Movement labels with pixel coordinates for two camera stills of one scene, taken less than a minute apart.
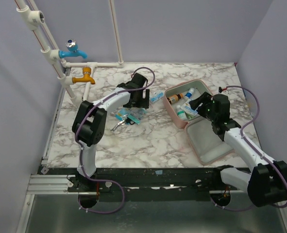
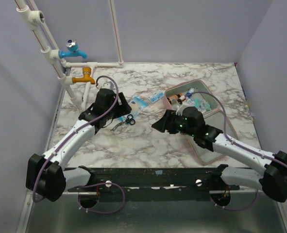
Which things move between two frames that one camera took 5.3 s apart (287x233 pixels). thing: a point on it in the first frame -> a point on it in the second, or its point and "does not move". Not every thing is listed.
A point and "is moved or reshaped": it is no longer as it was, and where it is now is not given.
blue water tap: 72,46 does not move
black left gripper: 138,104 -> 123,107
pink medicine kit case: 179,96 does not move
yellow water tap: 87,77 does not move
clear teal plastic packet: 136,114 is moved or reshaped
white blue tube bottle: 189,94 does not move
